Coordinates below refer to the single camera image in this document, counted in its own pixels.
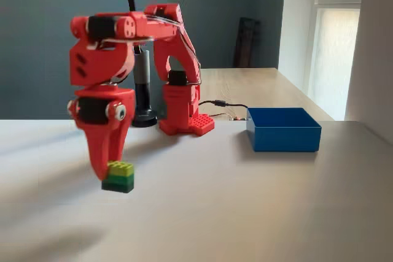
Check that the small circuit board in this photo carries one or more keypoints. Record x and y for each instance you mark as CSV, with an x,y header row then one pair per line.
x,y
236,118

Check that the green lego brick stack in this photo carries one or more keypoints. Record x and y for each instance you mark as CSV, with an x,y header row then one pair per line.
x,y
119,177

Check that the bright window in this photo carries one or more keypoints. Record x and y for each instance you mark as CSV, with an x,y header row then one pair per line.
x,y
334,59

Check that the red gripper with eyes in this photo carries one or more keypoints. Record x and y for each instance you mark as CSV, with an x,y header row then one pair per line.
x,y
102,127

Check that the light wooden desk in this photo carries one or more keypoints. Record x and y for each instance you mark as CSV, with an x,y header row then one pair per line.
x,y
261,90

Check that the blue plastic box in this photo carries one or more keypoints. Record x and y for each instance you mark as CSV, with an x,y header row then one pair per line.
x,y
285,134

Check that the red robot arm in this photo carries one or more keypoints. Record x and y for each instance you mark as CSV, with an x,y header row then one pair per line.
x,y
181,111

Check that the dark leaning board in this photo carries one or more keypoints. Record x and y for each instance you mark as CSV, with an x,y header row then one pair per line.
x,y
247,44

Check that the black gooseneck stand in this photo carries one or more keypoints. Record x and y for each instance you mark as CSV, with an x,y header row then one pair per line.
x,y
144,117

